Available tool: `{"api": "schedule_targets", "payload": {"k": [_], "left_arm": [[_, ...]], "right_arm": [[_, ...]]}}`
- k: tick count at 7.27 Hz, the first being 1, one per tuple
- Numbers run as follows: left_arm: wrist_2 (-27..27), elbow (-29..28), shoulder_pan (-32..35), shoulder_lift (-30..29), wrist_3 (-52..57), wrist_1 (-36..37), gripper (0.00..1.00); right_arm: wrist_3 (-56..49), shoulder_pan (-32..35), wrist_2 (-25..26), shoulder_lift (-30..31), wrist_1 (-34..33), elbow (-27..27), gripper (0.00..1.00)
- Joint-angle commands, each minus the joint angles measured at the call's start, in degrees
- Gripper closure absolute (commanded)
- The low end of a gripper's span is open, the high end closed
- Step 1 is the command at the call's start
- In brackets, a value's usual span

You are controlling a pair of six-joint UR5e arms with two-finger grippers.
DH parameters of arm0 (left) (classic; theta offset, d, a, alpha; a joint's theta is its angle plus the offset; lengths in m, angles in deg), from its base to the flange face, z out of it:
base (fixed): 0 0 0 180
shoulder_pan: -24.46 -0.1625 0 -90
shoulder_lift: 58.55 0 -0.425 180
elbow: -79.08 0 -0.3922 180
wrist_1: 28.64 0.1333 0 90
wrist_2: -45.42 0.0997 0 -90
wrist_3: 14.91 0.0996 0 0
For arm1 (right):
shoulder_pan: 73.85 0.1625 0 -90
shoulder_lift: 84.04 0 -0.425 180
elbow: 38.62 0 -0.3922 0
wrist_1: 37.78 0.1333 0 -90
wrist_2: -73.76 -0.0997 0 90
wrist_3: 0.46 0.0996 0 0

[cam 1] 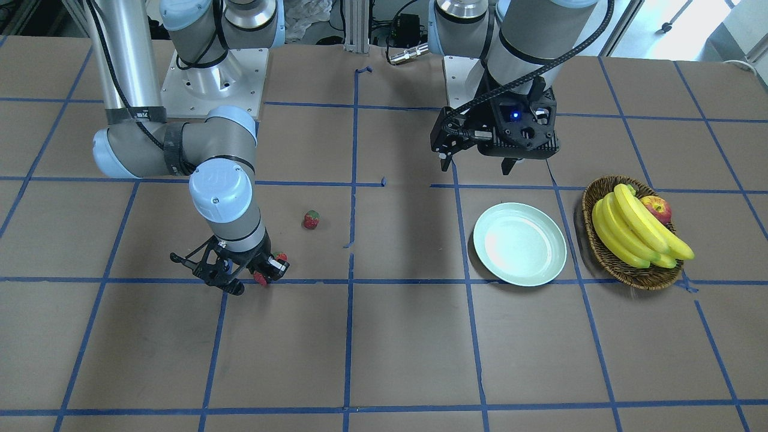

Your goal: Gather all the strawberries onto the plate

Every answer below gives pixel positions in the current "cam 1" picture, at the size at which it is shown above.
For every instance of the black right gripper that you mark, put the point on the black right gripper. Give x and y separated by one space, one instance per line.
252 258

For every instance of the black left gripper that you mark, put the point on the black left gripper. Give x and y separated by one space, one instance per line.
485 118

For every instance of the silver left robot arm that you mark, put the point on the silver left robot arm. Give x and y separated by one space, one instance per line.
519 47

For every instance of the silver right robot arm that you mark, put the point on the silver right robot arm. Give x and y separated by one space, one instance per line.
218 155

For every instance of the light green plate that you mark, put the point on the light green plate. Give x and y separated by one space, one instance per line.
520 244

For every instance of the yellow banana bunch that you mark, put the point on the yellow banana bunch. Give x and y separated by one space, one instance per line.
633 234

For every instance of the red apple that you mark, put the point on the red apple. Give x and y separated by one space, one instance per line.
658 207

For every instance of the woven wicker basket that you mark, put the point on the woven wicker basket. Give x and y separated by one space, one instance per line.
595 253

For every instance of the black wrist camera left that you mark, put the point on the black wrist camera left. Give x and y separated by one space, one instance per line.
524 129

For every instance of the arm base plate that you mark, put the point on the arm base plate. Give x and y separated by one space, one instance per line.
237 81
462 77

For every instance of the metal cable connector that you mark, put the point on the metal cable connector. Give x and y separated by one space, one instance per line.
410 54

